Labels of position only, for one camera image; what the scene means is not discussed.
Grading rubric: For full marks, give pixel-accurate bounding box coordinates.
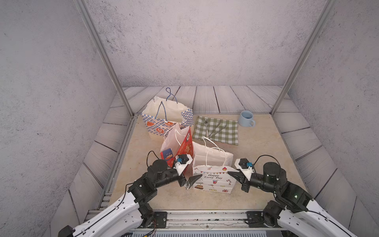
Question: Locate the red paper gift bag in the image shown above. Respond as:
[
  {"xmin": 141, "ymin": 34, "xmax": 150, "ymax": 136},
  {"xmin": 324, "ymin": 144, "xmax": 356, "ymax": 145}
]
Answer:
[{"xmin": 160, "ymin": 124, "xmax": 194, "ymax": 167}]

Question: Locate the metal fork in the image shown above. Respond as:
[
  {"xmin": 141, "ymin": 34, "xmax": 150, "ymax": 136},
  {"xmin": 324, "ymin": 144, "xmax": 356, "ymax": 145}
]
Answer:
[{"xmin": 208, "ymin": 120, "xmax": 226, "ymax": 138}]

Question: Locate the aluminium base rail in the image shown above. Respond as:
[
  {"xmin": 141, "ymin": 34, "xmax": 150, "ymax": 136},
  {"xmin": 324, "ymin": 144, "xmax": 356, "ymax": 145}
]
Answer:
[{"xmin": 77, "ymin": 192, "xmax": 341, "ymax": 237}]

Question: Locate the right frame post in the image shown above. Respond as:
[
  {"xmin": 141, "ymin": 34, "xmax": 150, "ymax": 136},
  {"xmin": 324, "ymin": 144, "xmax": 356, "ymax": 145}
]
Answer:
[{"xmin": 270, "ymin": 0, "xmax": 338, "ymax": 116}]

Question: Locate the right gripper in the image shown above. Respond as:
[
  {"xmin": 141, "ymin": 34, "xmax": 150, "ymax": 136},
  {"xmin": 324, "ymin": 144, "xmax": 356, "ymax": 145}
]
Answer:
[{"xmin": 227, "ymin": 168, "xmax": 278, "ymax": 196}]

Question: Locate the blue checkered paper bag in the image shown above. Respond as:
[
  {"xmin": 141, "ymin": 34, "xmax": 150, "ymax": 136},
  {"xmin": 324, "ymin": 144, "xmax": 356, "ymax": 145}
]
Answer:
[{"xmin": 141, "ymin": 87, "xmax": 194, "ymax": 137}]

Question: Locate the left frame post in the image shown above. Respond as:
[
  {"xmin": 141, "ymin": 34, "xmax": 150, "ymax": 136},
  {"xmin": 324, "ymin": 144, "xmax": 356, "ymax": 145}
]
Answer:
[{"xmin": 74, "ymin": 0, "xmax": 134, "ymax": 117}]

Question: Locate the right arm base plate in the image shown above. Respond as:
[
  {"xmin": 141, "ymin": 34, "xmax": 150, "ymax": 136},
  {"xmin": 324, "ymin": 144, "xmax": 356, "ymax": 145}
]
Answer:
[{"xmin": 244, "ymin": 211, "xmax": 265, "ymax": 228}]

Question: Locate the frame post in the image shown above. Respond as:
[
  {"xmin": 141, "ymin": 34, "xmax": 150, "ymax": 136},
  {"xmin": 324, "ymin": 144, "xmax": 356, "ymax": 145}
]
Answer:
[
  {"xmin": 74, "ymin": 0, "xmax": 134, "ymax": 117},
  {"xmin": 270, "ymin": 0, "xmax": 338, "ymax": 116}
]

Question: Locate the white Happy Every Day bag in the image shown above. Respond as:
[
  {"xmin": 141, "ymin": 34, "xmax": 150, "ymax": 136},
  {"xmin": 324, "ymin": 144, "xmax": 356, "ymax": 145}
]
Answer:
[{"xmin": 192, "ymin": 137, "xmax": 236, "ymax": 194}]

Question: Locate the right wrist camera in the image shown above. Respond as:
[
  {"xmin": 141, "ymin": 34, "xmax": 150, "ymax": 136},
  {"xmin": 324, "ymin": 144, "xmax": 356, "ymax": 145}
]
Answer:
[{"xmin": 235, "ymin": 158, "xmax": 256, "ymax": 181}]

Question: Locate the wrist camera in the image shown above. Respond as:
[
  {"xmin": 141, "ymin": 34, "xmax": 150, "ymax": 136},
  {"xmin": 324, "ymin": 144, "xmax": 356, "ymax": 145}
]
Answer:
[
  {"xmin": 235, "ymin": 158, "xmax": 256, "ymax": 181},
  {"xmin": 173, "ymin": 154, "xmax": 193, "ymax": 176}
]

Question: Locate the green checkered cloth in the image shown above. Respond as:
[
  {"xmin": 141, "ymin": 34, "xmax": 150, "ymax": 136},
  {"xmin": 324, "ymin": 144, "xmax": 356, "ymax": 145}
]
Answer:
[{"xmin": 193, "ymin": 116, "xmax": 239, "ymax": 146}]

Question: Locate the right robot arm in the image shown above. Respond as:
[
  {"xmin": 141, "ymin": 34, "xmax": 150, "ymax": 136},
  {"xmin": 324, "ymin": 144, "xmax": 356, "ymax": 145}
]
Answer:
[{"xmin": 228, "ymin": 159, "xmax": 354, "ymax": 237}]

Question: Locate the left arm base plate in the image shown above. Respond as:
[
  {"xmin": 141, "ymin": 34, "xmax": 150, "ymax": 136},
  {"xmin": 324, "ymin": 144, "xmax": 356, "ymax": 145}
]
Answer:
[{"xmin": 144, "ymin": 211, "xmax": 168, "ymax": 229}]

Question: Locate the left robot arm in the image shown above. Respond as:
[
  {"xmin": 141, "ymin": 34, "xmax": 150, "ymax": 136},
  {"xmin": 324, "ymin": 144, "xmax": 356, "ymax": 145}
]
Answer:
[{"xmin": 58, "ymin": 154, "xmax": 201, "ymax": 237}]

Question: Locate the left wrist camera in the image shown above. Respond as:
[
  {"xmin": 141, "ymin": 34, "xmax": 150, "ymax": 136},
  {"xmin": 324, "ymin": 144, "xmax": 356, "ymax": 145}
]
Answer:
[{"xmin": 173, "ymin": 154, "xmax": 193, "ymax": 176}]

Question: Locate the metal spoon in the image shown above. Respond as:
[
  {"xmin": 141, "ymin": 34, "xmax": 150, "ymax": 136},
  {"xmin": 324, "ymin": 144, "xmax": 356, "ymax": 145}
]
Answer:
[{"xmin": 203, "ymin": 119, "xmax": 209, "ymax": 138}]

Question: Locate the light blue mug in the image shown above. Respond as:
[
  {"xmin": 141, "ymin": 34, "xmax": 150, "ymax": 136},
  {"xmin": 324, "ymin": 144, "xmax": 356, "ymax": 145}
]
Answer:
[{"xmin": 238, "ymin": 111, "xmax": 256, "ymax": 127}]

